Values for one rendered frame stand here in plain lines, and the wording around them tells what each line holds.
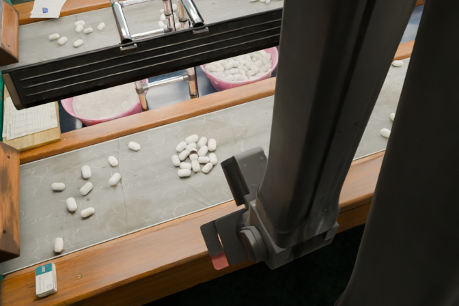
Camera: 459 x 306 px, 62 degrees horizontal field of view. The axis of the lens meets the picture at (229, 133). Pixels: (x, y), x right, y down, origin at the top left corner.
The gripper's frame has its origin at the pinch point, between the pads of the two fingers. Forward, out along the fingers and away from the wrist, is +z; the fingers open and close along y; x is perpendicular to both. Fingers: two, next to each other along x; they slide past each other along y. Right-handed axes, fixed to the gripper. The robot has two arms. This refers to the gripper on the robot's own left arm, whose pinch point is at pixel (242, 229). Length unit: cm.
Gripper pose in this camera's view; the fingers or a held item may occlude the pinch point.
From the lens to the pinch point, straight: 64.6
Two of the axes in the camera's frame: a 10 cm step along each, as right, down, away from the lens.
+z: -1.6, 2.4, 9.6
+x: 3.7, 9.2, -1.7
